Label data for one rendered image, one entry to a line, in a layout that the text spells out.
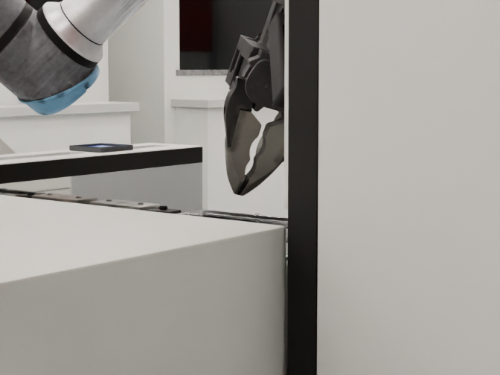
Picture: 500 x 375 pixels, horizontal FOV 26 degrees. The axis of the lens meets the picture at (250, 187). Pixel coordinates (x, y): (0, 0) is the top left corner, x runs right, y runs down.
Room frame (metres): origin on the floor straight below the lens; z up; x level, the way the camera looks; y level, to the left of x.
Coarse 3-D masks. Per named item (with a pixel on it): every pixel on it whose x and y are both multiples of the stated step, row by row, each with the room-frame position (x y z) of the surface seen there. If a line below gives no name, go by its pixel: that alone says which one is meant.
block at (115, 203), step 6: (90, 204) 1.24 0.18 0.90; (96, 204) 1.24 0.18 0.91; (102, 204) 1.23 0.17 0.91; (108, 204) 1.22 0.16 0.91; (114, 204) 1.22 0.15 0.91; (120, 204) 1.22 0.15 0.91; (126, 204) 1.22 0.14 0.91; (132, 204) 1.22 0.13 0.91; (138, 204) 1.21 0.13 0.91; (144, 204) 1.22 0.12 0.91; (150, 204) 1.22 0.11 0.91; (156, 204) 1.22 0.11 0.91; (144, 210) 1.20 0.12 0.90
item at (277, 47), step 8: (280, 16) 1.07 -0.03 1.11; (272, 24) 1.08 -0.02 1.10; (280, 24) 1.06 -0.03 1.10; (272, 32) 1.07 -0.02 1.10; (280, 32) 1.06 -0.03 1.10; (272, 40) 1.06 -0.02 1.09; (280, 40) 1.05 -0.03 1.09; (272, 48) 1.06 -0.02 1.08; (280, 48) 1.04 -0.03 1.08; (272, 56) 1.05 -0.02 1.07; (280, 56) 1.03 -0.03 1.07; (272, 64) 1.04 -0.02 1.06; (280, 64) 1.02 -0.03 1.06; (272, 72) 1.04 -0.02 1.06; (280, 72) 1.02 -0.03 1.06; (272, 80) 1.03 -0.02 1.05; (280, 80) 1.01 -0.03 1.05; (272, 88) 1.02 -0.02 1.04; (280, 88) 1.00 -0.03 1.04; (272, 96) 1.02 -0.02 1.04; (280, 96) 1.00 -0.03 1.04; (280, 104) 1.01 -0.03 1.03
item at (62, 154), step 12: (132, 144) 1.44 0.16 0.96; (144, 144) 1.44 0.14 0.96; (156, 144) 1.44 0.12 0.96; (168, 144) 1.44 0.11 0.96; (180, 144) 1.44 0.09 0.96; (0, 156) 1.24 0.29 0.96; (12, 156) 1.25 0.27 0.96; (24, 156) 1.26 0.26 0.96; (36, 156) 1.28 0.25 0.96; (48, 156) 1.24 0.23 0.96; (60, 156) 1.24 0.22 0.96; (72, 156) 1.24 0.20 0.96; (84, 156) 1.25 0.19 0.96
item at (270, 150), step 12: (276, 120) 1.11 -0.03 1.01; (264, 132) 1.10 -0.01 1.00; (276, 132) 1.09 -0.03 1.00; (264, 144) 1.10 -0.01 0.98; (276, 144) 1.10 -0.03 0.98; (264, 156) 1.10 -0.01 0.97; (276, 156) 1.10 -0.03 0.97; (252, 168) 1.11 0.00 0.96; (264, 168) 1.10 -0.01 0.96; (276, 168) 1.11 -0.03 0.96; (252, 180) 1.10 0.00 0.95; (264, 180) 1.11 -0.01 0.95; (240, 192) 1.11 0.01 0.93
